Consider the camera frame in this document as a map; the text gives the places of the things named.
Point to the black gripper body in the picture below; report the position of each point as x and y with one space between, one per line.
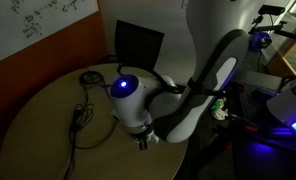
140 136

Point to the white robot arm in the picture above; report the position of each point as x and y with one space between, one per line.
201 110

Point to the black power adapter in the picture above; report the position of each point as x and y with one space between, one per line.
76 117

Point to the white crumpled paper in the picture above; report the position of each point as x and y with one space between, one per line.
220 111

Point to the black chair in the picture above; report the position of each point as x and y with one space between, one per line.
138 45

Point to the red clamp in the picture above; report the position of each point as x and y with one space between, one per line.
248 125

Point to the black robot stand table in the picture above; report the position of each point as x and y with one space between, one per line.
254 100

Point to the blue plastic object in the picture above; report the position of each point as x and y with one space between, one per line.
259 40

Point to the whiteboard with writing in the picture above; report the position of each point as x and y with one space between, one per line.
28 23

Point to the wooden cabinet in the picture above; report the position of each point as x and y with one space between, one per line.
284 56

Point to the white light switch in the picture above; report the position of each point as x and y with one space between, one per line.
184 3

